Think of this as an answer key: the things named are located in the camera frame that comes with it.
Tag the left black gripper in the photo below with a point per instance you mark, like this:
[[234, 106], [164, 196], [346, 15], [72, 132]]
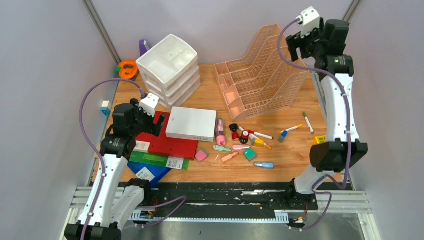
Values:
[[153, 129]]

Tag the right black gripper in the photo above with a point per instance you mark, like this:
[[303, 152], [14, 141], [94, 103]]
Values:
[[292, 40]]

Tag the red folder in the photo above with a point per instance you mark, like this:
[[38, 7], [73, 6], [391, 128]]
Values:
[[166, 146]]

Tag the white hardcover book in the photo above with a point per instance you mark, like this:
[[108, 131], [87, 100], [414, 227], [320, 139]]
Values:
[[191, 124]]

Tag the green folder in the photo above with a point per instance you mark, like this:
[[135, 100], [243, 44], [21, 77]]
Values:
[[160, 160]]

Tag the pink plastic file organizer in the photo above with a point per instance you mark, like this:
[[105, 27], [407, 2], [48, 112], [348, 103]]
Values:
[[261, 82]]

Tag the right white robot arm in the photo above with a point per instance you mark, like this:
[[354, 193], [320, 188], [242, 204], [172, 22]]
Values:
[[319, 47]]

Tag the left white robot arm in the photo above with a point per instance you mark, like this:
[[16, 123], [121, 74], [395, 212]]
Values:
[[103, 218]]

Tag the blue folder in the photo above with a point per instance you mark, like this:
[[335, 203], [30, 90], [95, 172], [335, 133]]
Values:
[[152, 173]]

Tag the pink eraser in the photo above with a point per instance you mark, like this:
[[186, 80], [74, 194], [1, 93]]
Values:
[[201, 155]]

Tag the blue white small block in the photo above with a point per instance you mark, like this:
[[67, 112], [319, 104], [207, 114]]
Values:
[[106, 108]]

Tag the white plastic drawer unit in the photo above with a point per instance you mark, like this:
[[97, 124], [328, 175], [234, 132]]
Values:
[[170, 71]]

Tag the green mini highlighter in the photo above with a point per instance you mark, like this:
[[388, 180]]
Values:
[[223, 149]]

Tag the pink highlighter pack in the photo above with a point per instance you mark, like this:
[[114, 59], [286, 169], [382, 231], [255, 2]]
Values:
[[220, 132]]

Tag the orange tape dispenser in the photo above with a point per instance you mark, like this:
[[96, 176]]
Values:
[[127, 69]]

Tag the orange mini highlighter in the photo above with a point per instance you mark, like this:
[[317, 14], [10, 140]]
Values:
[[229, 156]]

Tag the red black stamp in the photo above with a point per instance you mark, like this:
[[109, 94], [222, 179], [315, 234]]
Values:
[[234, 129]]

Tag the pink mini highlighter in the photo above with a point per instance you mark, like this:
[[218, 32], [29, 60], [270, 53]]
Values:
[[241, 147]]

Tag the red round stamp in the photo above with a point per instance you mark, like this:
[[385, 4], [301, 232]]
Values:
[[244, 137]]

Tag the green cap white marker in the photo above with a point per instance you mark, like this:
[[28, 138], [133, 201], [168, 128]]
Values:
[[308, 122]]

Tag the yellow cap white marker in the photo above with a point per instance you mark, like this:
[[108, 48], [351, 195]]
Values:
[[291, 128]]

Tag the red cap white marker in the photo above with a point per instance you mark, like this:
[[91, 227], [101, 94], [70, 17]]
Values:
[[258, 134]]

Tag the teal eraser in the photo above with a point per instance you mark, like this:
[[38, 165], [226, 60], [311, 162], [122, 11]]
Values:
[[249, 154]]

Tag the blue grey eraser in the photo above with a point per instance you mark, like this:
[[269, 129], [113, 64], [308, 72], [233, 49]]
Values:
[[282, 136]]

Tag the yellow mini highlighter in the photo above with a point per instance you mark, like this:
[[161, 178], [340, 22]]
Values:
[[256, 142]]

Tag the yellow small crate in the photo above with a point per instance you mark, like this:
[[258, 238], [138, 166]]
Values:
[[319, 140]]

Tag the blue mini highlighter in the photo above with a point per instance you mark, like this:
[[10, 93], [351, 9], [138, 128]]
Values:
[[265, 165]]

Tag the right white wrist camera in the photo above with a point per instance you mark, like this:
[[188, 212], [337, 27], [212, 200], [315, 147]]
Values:
[[309, 19]]

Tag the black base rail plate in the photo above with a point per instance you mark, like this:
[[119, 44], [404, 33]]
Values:
[[230, 200]]

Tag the purple object at wall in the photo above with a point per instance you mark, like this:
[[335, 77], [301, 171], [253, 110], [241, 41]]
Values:
[[144, 47]]

